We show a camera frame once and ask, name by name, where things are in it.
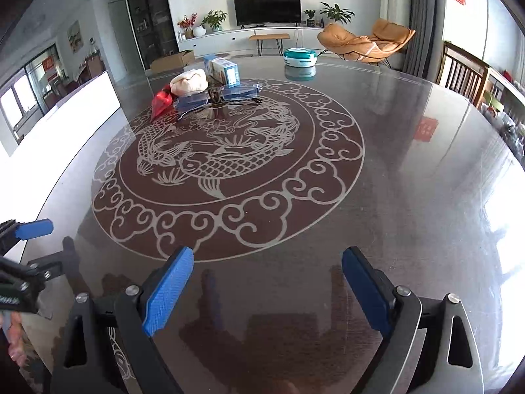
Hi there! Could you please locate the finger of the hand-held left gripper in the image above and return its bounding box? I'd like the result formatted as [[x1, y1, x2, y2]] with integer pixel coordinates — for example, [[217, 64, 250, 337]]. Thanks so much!
[[0, 219, 54, 251], [27, 250, 66, 284]]

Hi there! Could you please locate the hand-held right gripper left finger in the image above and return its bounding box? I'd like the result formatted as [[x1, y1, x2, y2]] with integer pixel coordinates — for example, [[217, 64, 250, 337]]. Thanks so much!
[[49, 246, 195, 394]]

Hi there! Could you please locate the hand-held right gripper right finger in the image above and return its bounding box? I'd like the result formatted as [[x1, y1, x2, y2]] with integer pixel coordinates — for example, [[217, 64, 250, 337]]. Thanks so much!
[[341, 246, 485, 394]]

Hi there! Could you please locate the person's left hand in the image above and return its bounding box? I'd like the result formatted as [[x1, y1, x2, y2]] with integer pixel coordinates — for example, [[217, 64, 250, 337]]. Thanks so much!
[[0, 311, 26, 365]]

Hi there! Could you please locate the red packet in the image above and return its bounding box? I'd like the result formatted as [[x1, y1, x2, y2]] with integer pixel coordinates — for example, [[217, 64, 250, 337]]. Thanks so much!
[[151, 85, 178, 120]]

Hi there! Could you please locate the white door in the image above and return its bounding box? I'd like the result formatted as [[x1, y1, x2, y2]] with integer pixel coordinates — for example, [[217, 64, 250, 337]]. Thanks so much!
[[107, 0, 132, 83]]

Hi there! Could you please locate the cream fluffy cloth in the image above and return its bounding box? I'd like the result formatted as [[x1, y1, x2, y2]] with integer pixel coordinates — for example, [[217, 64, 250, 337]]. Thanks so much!
[[170, 70, 208, 96]]

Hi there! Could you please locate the brown cardboard box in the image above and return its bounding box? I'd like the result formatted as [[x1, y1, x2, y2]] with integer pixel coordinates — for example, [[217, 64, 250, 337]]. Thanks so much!
[[150, 50, 195, 72]]

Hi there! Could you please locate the blue and white box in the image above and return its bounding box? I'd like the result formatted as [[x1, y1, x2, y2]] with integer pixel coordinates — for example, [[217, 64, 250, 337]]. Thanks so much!
[[204, 55, 241, 88]]

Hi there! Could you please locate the cluttered side shelf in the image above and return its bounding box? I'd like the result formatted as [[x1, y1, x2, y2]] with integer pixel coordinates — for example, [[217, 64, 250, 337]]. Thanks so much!
[[480, 68, 525, 148]]

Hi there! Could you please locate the wooden chair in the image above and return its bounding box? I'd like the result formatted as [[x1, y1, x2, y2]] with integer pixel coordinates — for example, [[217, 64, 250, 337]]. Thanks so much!
[[437, 41, 491, 99]]

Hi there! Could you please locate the black display cabinet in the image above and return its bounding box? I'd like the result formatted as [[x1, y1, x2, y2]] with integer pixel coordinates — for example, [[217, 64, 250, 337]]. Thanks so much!
[[122, 0, 179, 70]]

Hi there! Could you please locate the teal round tin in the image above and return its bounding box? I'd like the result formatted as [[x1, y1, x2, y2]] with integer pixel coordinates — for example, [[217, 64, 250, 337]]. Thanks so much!
[[283, 48, 319, 67]]

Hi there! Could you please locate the orange lounge chair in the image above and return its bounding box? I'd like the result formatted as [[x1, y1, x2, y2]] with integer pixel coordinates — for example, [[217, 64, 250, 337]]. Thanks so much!
[[317, 18, 416, 66]]

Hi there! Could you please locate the white television cabinet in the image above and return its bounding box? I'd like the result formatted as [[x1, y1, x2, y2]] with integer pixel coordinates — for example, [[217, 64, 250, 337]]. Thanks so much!
[[177, 27, 349, 56]]

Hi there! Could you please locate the red flower arrangement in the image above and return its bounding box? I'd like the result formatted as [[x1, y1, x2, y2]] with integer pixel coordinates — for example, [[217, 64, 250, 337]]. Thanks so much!
[[177, 13, 198, 39]]

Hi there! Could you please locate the wooden bench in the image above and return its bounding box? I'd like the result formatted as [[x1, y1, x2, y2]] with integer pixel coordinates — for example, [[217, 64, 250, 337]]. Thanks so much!
[[249, 33, 290, 56]]

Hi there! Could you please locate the green potted plant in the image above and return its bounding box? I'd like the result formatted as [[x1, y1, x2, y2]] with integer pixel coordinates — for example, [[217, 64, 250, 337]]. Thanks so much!
[[202, 10, 229, 33]]

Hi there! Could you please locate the grey curtain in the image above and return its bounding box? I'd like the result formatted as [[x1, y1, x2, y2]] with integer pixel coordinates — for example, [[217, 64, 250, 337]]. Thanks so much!
[[404, 0, 448, 78]]

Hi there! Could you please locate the large leafy potted plant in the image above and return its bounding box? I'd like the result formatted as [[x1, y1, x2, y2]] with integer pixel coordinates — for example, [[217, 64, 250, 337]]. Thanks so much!
[[320, 2, 355, 24]]

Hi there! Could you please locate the white curtain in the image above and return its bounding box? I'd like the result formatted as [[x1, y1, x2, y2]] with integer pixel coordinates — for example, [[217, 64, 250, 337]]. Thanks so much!
[[379, 0, 411, 33]]

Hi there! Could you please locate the black television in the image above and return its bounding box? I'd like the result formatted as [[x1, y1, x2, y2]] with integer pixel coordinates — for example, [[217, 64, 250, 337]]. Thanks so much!
[[233, 0, 301, 29]]

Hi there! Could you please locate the framed wall painting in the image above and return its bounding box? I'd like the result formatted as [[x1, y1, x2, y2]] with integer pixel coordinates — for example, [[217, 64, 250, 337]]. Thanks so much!
[[67, 20, 81, 53]]

